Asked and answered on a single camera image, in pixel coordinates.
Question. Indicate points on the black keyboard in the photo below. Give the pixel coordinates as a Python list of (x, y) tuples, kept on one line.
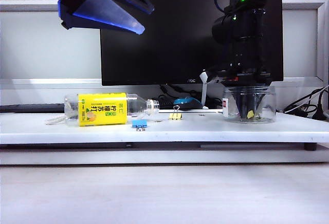
[(30, 108)]

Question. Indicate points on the clear bottle yellow label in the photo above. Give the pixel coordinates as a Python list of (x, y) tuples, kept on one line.
[(102, 111)]

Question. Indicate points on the aluminium partition frame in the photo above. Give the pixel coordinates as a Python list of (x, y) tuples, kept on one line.
[(38, 4)]

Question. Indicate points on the blue binder clip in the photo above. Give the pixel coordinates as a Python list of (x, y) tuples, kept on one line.
[(140, 123)]

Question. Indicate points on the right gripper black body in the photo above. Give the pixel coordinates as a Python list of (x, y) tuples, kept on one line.
[(244, 76)]

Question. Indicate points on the black AOC monitor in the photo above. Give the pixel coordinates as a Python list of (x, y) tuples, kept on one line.
[(167, 41)]

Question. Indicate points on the round transparent plastic box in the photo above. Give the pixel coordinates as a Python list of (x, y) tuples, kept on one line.
[(270, 100)]

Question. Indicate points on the black board foot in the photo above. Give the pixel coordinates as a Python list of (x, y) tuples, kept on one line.
[(311, 147)]

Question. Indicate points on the white raised desk board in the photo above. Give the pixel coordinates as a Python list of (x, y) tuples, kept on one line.
[(180, 131)]

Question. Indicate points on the left gripper blue body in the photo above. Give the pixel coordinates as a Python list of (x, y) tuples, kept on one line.
[(66, 8)]

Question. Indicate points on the black power plug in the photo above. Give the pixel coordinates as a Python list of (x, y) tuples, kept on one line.
[(320, 112)]

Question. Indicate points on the blue computer mouse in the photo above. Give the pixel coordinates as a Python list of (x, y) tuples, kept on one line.
[(186, 103)]

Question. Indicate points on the yellow binder clip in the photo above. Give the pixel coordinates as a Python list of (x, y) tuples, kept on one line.
[(250, 114), (175, 116)]

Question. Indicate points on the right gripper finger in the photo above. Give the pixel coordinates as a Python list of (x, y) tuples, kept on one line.
[(241, 98), (255, 98)]

